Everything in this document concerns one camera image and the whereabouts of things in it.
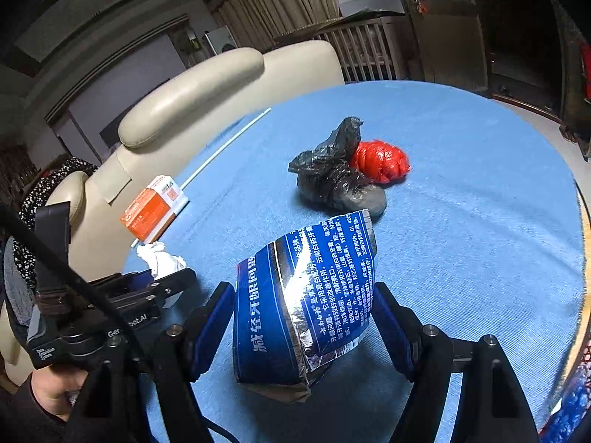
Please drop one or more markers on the thin white stick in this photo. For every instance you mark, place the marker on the thin white stick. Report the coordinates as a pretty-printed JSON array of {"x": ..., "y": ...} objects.
[{"x": 231, "y": 140}]

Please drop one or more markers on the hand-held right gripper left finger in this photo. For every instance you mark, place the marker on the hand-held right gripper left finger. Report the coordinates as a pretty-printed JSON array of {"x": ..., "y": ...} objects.
[{"x": 207, "y": 332}]

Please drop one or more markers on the white framed picture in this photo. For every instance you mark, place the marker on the white framed picture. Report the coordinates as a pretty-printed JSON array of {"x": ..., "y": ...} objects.
[{"x": 220, "y": 40}]

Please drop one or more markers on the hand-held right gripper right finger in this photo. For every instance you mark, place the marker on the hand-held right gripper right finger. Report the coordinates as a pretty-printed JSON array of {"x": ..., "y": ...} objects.
[{"x": 392, "y": 332}]

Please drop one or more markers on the beige leather sofa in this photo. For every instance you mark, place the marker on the beige leather sofa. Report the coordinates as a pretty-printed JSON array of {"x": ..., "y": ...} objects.
[{"x": 207, "y": 83}]

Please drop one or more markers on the person's left hand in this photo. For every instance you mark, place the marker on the person's left hand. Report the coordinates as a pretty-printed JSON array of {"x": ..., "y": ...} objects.
[{"x": 51, "y": 392}]

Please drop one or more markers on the orange and white box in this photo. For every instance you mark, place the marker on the orange and white box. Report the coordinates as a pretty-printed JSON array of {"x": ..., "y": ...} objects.
[{"x": 147, "y": 212}]

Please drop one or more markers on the red hanging ornament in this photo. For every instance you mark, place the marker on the red hanging ornament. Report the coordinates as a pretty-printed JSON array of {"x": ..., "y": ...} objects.
[{"x": 420, "y": 8}]

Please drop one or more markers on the wooden door with glass panel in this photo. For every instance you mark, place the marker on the wooden door with glass panel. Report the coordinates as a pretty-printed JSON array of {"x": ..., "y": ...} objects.
[{"x": 452, "y": 46}]

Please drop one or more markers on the white tissue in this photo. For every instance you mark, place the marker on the white tissue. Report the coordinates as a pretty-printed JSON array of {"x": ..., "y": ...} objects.
[{"x": 161, "y": 258}]

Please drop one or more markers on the blue plastic bag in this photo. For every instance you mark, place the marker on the blue plastic bag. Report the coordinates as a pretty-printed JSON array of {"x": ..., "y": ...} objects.
[{"x": 575, "y": 406}]

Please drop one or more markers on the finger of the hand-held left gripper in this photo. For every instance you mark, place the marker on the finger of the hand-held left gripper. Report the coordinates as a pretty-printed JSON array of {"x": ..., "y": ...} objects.
[
  {"x": 124, "y": 280},
  {"x": 175, "y": 281}
]

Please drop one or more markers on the red plastic bag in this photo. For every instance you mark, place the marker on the red plastic bag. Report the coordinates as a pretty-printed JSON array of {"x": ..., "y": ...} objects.
[{"x": 383, "y": 161}]

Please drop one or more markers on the dark wooden door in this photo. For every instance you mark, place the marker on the dark wooden door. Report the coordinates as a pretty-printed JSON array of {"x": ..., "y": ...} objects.
[{"x": 568, "y": 78}]

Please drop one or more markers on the black plastic bag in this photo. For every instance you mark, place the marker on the black plastic bag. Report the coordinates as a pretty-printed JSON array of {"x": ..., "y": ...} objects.
[{"x": 332, "y": 184}]

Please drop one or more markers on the person's left forearm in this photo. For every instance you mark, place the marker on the person's left forearm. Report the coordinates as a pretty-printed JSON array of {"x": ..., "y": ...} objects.
[{"x": 23, "y": 420}]

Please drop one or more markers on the dark floral cloth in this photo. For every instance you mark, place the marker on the dark floral cloth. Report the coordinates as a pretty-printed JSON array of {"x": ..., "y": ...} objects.
[{"x": 46, "y": 184}]

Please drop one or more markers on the blue toothpaste box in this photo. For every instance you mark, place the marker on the blue toothpaste box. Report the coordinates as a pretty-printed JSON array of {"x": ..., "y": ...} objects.
[{"x": 277, "y": 332}]

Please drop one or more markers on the blue tablecloth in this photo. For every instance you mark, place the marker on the blue tablecloth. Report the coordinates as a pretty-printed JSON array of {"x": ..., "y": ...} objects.
[{"x": 461, "y": 263}]

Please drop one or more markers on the wooden crib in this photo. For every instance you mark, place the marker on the wooden crib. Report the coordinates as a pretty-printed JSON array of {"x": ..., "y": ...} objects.
[{"x": 364, "y": 50}]

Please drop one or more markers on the red mesh basket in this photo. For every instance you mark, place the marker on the red mesh basket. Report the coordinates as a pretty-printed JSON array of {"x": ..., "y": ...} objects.
[{"x": 584, "y": 360}]

